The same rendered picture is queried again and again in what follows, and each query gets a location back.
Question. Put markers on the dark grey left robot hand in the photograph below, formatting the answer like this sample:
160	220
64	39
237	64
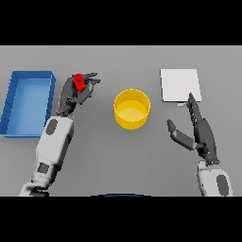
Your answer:
67	94

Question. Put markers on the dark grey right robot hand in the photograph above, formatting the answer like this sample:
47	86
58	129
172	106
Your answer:
204	134

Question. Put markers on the red beaker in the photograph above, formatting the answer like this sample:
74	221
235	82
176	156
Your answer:
79	82

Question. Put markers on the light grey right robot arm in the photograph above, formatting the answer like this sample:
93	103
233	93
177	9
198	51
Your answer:
214	181

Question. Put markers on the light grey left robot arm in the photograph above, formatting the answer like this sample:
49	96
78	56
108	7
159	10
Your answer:
52	148

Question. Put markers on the yellow bowl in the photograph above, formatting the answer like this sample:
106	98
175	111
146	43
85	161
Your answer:
131	109

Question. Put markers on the blue tray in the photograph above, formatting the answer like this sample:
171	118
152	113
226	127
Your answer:
28	104

